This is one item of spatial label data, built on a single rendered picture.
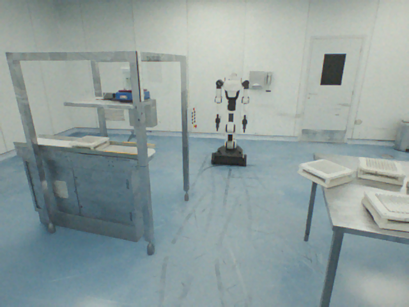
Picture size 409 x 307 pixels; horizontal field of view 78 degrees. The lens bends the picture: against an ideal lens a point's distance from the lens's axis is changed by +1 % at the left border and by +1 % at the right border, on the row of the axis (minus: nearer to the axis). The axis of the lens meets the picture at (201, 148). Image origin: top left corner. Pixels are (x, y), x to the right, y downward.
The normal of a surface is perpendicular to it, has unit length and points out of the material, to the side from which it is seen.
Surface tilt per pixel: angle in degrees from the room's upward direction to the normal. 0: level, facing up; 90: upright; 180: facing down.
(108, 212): 90
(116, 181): 90
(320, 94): 90
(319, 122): 90
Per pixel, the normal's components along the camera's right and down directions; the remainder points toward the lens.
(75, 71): -0.17, 0.31
